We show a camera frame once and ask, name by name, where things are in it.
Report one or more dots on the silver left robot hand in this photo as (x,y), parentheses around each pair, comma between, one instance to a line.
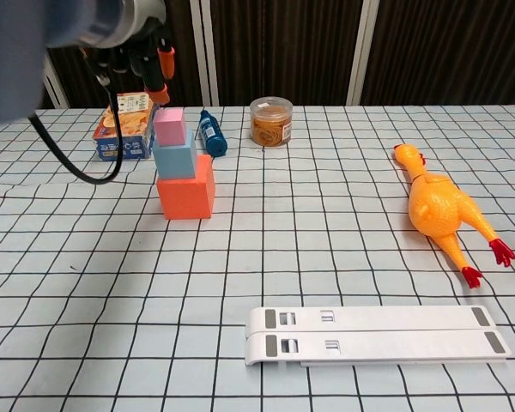
(150,64)

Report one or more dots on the small pink foam cube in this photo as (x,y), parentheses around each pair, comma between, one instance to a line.
(169,126)

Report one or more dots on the light blue foam cube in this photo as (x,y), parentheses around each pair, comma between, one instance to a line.
(173,161)

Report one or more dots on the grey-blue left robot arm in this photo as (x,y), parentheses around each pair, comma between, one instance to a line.
(8,51)

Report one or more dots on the orange and blue cookie box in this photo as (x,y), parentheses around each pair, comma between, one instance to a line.
(133,124)

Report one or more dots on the dark blue spray bottle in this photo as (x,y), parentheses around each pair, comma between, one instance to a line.
(214,137)

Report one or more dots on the dark pleated curtain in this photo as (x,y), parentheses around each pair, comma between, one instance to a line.
(283,43)

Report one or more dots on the clear jar of rubber bands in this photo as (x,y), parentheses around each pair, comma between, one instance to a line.
(271,124)

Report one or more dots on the large orange foam cube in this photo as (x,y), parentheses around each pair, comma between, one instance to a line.
(184,199)

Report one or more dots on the light blue checkered tablecloth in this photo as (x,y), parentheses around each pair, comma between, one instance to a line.
(326,257)

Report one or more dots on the yellow rubber chicken toy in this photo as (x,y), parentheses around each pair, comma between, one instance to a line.
(438,201)

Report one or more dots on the white folding laptop stand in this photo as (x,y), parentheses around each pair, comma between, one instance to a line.
(369,339)

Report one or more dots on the white frame post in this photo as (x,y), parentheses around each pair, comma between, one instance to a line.
(56,92)
(360,56)
(206,64)

